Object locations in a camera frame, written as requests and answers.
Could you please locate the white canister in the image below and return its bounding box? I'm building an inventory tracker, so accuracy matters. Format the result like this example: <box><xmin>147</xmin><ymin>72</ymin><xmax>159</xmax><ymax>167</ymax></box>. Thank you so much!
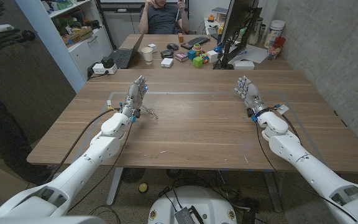
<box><xmin>263</xmin><ymin>19</ymin><xmax>286</xmax><ymax>49</ymax></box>

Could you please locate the black round floor fan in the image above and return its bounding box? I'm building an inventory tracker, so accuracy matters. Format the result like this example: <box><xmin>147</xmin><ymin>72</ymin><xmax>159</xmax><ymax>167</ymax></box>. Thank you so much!
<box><xmin>121</xmin><ymin>167</ymin><xmax>145</xmax><ymax>184</ymax></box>

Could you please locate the black power adapter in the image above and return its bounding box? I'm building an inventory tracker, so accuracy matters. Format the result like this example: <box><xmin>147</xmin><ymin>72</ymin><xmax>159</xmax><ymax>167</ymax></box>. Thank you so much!
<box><xmin>101</xmin><ymin>56</ymin><xmax>115</xmax><ymax>68</ymax></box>

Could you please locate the white paper sheet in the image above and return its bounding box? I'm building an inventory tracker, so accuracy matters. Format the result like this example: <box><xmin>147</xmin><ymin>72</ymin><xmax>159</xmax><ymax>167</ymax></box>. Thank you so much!
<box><xmin>228</xmin><ymin>43</ymin><xmax>269</xmax><ymax>65</ymax></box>

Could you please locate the white paper cup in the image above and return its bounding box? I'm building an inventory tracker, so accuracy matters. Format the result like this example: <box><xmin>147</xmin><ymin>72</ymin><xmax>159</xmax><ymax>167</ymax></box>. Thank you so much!
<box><xmin>140</xmin><ymin>46</ymin><xmax>154</xmax><ymax>65</ymax></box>

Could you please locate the thin grabber stick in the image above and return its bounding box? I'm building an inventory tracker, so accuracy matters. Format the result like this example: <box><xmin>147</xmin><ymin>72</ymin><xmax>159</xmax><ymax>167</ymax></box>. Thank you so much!
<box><xmin>174</xmin><ymin>0</ymin><xmax>186</xmax><ymax>34</ymax></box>

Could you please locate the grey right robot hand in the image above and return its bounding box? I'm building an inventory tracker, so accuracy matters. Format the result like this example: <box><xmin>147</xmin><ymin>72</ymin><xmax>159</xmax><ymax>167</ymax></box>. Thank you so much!
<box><xmin>234</xmin><ymin>75</ymin><xmax>272</xmax><ymax>118</ymax></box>

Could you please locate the dark tall flask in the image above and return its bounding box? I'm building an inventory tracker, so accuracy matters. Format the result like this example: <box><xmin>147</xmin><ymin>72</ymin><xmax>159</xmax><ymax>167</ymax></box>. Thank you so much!
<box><xmin>249</xmin><ymin>17</ymin><xmax>264</xmax><ymax>46</ymax></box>

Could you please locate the red plastic cup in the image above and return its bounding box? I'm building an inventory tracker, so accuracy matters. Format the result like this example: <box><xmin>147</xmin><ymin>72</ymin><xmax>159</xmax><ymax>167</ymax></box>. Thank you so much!
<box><xmin>267</xmin><ymin>36</ymin><xmax>287</xmax><ymax>60</ymax></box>

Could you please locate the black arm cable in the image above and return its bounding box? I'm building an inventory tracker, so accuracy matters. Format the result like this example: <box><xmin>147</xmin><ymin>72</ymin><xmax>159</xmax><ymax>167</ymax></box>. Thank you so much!
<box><xmin>67</xmin><ymin>119</ymin><xmax>135</xmax><ymax>214</ymax></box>
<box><xmin>255</xmin><ymin>121</ymin><xmax>358</xmax><ymax>222</ymax></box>
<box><xmin>42</xmin><ymin>107</ymin><xmax>122</xmax><ymax>186</ymax></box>

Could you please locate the black keyboard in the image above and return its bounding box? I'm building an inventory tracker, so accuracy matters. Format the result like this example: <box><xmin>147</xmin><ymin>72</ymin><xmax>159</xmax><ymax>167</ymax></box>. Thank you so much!
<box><xmin>180</xmin><ymin>35</ymin><xmax>211</xmax><ymax>50</ymax></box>

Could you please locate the clear plastic wrapper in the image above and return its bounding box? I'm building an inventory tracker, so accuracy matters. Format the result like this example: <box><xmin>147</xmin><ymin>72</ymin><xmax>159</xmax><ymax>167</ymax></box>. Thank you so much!
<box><xmin>140</xmin><ymin>105</ymin><xmax>159</xmax><ymax>121</ymax></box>

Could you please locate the cardboard box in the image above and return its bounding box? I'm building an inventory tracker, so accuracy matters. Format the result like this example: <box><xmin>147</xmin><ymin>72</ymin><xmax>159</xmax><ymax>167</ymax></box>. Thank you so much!
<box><xmin>62</xmin><ymin>26</ymin><xmax>94</xmax><ymax>46</ymax></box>

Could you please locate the seated person grey shirt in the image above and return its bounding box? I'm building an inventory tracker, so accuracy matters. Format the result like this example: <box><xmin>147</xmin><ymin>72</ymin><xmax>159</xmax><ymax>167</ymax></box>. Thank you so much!
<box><xmin>137</xmin><ymin>0</ymin><xmax>191</xmax><ymax>35</ymax></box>

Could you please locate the black computer monitor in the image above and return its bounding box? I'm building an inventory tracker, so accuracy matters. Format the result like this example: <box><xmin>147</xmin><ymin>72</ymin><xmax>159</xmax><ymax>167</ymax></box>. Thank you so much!
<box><xmin>221</xmin><ymin>0</ymin><xmax>260</xmax><ymax>44</ymax></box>

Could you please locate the white shelf unit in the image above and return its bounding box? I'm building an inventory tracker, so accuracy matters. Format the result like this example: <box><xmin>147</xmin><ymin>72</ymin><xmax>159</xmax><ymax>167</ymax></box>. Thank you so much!
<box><xmin>14</xmin><ymin>0</ymin><xmax>114</xmax><ymax>93</ymax></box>

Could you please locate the white low cabinet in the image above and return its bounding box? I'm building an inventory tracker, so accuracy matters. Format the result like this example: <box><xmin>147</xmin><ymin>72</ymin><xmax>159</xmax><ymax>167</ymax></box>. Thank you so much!
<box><xmin>103</xmin><ymin>9</ymin><xmax>142</xmax><ymax>49</ymax></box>

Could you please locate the grey table leg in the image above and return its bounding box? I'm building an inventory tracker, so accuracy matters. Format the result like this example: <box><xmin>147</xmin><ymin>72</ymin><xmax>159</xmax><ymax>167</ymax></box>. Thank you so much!
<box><xmin>262</xmin><ymin>170</ymin><xmax>283</xmax><ymax>213</ymax></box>
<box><xmin>106</xmin><ymin>167</ymin><xmax>124</xmax><ymax>206</ymax></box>

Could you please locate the black monitor stand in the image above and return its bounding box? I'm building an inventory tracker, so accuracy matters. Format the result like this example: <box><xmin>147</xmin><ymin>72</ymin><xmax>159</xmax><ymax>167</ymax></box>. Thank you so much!
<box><xmin>213</xmin><ymin>7</ymin><xmax>263</xmax><ymax>70</ymax></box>

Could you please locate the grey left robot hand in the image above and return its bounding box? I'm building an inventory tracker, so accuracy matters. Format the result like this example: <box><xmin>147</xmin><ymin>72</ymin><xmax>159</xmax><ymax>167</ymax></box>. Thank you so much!
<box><xmin>120</xmin><ymin>75</ymin><xmax>149</xmax><ymax>119</ymax></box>

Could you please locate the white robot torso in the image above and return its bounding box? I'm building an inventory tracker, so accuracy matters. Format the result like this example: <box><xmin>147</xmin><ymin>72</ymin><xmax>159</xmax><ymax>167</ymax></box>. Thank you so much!
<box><xmin>147</xmin><ymin>185</ymin><xmax>238</xmax><ymax>224</ymax></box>

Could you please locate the white power strip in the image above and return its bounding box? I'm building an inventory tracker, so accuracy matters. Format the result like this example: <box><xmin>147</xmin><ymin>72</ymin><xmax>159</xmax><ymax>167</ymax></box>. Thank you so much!
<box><xmin>91</xmin><ymin>62</ymin><xmax>118</xmax><ymax>75</ymax></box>

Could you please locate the wide white flat box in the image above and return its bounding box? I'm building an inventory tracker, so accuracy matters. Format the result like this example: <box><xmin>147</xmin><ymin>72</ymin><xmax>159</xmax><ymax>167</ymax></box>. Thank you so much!
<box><xmin>233</xmin><ymin>60</ymin><xmax>255</xmax><ymax>70</ymax></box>

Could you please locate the dark open laptop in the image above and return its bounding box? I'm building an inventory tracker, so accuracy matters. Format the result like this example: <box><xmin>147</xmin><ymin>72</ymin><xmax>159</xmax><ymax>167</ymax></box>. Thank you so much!
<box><xmin>109</xmin><ymin>30</ymin><xmax>145</xmax><ymax>69</ymax></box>

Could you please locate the grey finned torso module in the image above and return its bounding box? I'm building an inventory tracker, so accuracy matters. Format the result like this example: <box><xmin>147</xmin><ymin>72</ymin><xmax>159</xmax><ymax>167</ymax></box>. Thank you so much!
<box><xmin>174</xmin><ymin>207</ymin><xmax>204</xmax><ymax>224</ymax></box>

